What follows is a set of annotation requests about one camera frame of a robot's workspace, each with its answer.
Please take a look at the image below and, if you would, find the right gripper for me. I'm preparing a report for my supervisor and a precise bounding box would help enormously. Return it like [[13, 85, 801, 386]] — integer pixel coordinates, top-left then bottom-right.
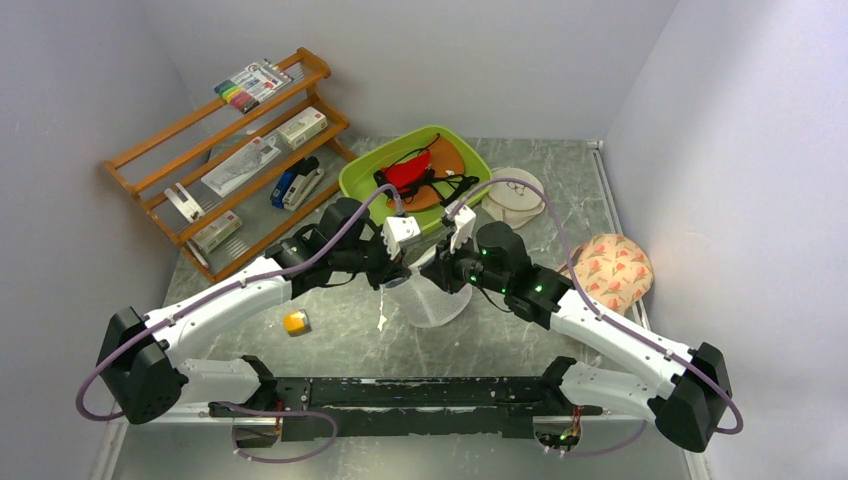
[[420, 230, 509, 295]]

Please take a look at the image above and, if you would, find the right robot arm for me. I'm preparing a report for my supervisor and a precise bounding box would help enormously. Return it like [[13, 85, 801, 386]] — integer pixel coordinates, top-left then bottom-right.
[[413, 222, 738, 453]]

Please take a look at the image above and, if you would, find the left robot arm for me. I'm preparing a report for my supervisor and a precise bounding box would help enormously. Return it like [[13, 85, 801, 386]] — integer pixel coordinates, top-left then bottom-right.
[[96, 198, 421, 424]]

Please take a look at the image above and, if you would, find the beige embroidered bag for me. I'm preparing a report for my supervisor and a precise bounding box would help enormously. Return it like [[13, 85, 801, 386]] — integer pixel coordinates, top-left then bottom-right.
[[482, 167, 545, 230]]

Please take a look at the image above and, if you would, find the red black bra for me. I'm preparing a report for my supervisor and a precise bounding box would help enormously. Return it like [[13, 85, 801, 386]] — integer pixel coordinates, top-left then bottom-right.
[[372, 134, 481, 210]]

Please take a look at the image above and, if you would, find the orange brown bra pad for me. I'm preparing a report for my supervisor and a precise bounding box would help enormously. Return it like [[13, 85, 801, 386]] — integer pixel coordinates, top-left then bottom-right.
[[385, 134, 467, 214]]

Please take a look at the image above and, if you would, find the yellow white small block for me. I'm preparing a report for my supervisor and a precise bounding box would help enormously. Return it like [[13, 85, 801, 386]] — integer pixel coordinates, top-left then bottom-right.
[[282, 309, 312, 337]]

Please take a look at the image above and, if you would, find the blue black stapler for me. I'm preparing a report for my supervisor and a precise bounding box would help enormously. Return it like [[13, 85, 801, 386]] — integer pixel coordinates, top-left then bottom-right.
[[270, 156, 324, 211]]

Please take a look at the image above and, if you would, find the floral pink pouch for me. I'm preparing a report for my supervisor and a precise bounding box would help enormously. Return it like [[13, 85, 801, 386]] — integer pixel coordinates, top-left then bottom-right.
[[570, 233, 654, 315]]

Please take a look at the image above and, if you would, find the white small box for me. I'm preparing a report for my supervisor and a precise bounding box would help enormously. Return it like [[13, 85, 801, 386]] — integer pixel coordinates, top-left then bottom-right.
[[276, 107, 328, 150]]

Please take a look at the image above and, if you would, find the red white flat box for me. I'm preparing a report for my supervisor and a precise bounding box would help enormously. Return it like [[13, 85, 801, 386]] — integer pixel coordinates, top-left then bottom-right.
[[189, 211, 243, 254]]

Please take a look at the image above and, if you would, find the white packaged item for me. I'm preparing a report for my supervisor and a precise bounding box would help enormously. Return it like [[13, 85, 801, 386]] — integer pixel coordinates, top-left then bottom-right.
[[201, 136, 281, 197]]

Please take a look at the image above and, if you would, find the wooden shelf rack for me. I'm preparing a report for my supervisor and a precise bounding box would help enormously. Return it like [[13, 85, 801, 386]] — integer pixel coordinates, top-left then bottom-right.
[[103, 48, 356, 283]]

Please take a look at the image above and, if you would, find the colored marker pack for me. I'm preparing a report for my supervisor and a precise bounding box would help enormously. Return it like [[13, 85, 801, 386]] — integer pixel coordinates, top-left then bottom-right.
[[213, 59, 293, 114]]

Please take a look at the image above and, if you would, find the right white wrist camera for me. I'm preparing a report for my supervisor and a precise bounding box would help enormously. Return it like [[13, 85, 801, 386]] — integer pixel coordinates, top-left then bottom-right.
[[445, 201, 476, 254]]

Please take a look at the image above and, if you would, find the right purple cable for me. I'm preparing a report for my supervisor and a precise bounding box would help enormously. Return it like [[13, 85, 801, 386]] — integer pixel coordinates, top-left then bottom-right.
[[447, 177, 745, 460]]

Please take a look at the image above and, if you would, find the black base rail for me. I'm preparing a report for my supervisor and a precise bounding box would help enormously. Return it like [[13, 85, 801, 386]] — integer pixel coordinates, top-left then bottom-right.
[[208, 376, 602, 448]]

